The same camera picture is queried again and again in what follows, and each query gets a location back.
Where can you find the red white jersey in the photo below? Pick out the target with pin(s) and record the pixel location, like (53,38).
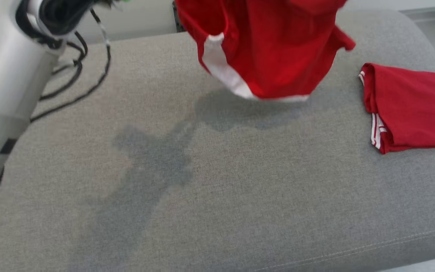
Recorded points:
(270,45)

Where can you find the red jersey number 23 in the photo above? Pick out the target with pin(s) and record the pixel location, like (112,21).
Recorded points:
(410,105)

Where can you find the grey fabric sofa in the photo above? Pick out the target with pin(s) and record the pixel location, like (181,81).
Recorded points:
(240,181)

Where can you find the dark grey hinge plate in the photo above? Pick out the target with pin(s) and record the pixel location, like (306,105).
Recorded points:
(178,19)

